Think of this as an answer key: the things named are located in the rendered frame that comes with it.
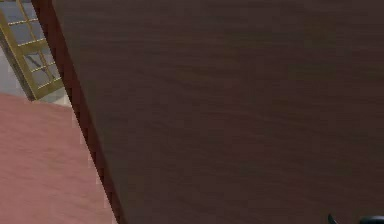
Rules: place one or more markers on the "yellow framed window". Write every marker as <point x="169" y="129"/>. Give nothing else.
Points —
<point x="28" y="46"/>

